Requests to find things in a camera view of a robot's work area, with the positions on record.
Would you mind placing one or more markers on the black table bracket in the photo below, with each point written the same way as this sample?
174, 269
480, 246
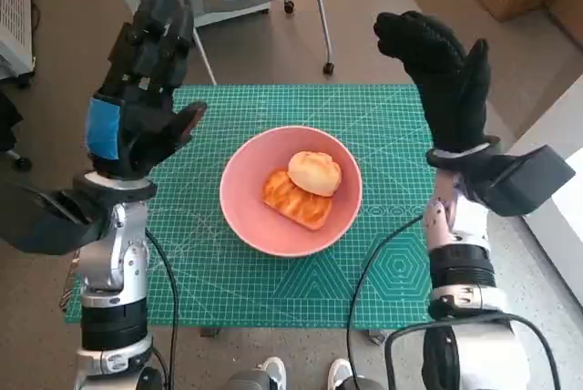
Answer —
375, 336

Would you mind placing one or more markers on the pink bowl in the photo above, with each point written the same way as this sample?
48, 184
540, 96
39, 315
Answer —
246, 208

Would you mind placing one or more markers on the black chair base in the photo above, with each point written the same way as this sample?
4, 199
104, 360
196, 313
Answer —
7, 126

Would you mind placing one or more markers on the white side table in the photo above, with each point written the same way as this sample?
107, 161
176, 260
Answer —
565, 226

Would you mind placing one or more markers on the rectangular striped bread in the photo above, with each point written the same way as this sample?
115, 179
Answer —
300, 210

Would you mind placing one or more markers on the grey robot left knee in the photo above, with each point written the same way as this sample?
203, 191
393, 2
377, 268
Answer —
246, 383

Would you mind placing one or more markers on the green cutting mat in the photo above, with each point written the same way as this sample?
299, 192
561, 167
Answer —
205, 271

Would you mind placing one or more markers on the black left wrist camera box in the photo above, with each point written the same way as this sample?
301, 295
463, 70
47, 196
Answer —
41, 221

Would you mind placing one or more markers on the dark robot right knee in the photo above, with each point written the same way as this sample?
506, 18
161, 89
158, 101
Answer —
360, 384

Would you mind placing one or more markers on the round bread bun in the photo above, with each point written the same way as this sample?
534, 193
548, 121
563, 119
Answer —
314, 171

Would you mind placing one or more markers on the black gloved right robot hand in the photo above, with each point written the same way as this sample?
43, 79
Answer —
451, 94

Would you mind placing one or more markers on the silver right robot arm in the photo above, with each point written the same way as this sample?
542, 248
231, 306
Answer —
478, 353

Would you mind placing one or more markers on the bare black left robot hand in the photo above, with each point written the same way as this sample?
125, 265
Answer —
141, 126

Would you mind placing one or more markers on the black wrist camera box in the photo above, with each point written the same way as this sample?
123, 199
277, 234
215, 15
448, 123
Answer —
528, 180
41, 221

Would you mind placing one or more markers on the white shoe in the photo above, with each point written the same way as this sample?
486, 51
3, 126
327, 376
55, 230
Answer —
341, 372
273, 372

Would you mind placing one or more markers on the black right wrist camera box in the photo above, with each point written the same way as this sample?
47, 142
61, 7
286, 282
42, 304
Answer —
528, 180

